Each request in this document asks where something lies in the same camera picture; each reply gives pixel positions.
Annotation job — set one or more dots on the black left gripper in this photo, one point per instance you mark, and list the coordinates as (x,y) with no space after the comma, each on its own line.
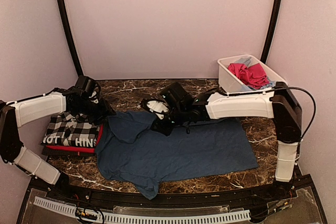
(105,110)

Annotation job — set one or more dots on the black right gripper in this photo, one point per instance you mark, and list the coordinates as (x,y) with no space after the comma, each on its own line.
(163,129)

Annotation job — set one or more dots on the black white plaid shirt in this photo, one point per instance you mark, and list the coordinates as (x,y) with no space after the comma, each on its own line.
(66,119)

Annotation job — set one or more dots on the blue garment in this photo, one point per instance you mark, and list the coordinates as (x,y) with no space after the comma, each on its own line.
(129,151)

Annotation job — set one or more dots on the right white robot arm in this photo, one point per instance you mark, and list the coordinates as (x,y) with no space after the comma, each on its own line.
(277,104)

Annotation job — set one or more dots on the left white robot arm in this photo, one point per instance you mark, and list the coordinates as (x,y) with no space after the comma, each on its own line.
(23,123)

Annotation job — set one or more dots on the white plastic laundry bin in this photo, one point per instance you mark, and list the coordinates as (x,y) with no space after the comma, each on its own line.
(230,83)

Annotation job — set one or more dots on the folded red t-shirt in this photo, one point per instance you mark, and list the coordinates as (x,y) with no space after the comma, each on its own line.
(78,149)

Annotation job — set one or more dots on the pink garment in bin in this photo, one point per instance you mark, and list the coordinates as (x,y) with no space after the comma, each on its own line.
(253,76)

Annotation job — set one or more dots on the light blue cloth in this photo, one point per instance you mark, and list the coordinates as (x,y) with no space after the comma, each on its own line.
(247,62)

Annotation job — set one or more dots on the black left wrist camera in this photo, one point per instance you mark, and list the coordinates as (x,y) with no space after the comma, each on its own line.
(85,86)

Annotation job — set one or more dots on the black front rail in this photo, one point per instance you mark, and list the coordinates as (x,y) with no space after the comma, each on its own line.
(108,199)

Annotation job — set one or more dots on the white slotted cable duct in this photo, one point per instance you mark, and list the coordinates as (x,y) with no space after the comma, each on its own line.
(128,215)

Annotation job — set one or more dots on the left black frame post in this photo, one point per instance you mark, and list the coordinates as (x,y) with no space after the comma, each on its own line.
(69,38)

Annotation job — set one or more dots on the black frame post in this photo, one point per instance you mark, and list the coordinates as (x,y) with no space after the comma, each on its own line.
(271,30)
(69,38)

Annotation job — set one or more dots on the right black frame post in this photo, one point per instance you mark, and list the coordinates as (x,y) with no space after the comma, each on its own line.
(271,30)

